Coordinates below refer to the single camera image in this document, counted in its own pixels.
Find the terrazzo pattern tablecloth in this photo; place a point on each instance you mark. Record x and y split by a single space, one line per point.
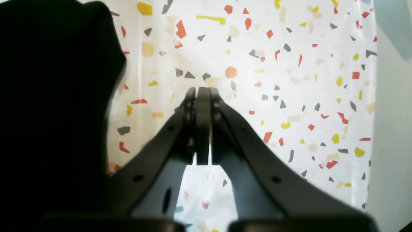
301 72

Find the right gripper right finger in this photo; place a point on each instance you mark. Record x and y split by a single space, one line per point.
268 195

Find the black t-shirt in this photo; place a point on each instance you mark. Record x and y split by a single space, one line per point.
60 62

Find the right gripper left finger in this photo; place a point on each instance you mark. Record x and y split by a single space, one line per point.
142 196

